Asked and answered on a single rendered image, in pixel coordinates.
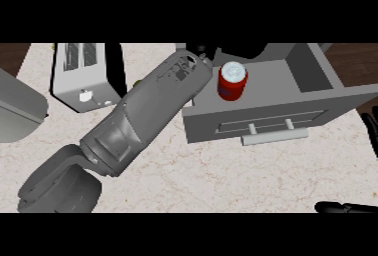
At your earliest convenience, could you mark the grey rounded appliance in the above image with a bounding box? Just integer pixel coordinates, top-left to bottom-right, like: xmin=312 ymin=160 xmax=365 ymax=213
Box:
xmin=0 ymin=67 xmax=50 ymax=144

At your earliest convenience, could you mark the red can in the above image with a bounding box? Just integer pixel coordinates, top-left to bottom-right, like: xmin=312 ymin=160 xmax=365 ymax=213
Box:
xmin=217 ymin=61 xmax=250 ymax=102

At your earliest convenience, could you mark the white toaster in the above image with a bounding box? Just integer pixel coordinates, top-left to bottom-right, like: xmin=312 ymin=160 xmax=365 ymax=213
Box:
xmin=50 ymin=42 xmax=128 ymax=114

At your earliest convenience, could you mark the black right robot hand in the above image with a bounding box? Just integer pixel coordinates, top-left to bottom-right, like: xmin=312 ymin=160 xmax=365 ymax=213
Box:
xmin=315 ymin=105 xmax=378 ymax=214

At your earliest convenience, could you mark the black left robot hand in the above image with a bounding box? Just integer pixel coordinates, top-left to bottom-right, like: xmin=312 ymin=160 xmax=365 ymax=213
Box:
xmin=185 ymin=42 xmax=220 ymax=66

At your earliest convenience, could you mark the grey drawer front with handle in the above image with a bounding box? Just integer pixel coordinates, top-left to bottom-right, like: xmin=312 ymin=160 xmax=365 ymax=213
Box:
xmin=182 ymin=83 xmax=378 ymax=147

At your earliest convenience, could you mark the grey open drawer box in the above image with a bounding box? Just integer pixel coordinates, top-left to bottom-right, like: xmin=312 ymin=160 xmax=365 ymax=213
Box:
xmin=191 ymin=42 xmax=346 ymax=116

